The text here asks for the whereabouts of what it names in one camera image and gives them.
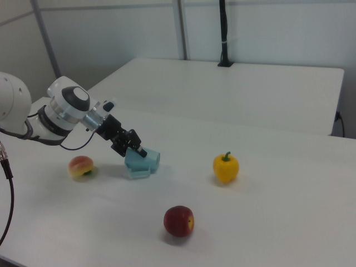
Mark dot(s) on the grey partition post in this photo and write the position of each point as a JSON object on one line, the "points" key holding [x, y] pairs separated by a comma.
{"points": [[46, 39], [181, 27]]}

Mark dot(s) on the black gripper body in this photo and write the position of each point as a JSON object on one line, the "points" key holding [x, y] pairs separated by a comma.
{"points": [[122, 137]]}

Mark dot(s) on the peach with green leaf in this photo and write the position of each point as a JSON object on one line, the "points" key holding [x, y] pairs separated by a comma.
{"points": [[80, 165]]}

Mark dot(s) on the yellow bell pepper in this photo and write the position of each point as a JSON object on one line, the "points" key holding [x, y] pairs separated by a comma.
{"points": [[226, 168]]}

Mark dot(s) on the light blue mug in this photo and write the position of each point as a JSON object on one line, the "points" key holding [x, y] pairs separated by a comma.
{"points": [[142, 164]]}

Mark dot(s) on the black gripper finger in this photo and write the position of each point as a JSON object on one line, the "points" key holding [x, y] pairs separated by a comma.
{"points": [[142, 152]]}

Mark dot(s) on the dark red apple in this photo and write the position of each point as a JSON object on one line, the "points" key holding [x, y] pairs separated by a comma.
{"points": [[178, 221]]}

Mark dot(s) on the black pole with base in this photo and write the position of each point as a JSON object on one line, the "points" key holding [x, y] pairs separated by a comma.
{"points": [[224, 33]]}

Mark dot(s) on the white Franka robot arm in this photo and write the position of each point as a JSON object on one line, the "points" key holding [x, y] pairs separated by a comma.
{"points": [[59, 111]]}

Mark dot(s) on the adjacent white table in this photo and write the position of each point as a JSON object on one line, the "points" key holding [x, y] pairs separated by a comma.
{"points": [[222, 94]]}

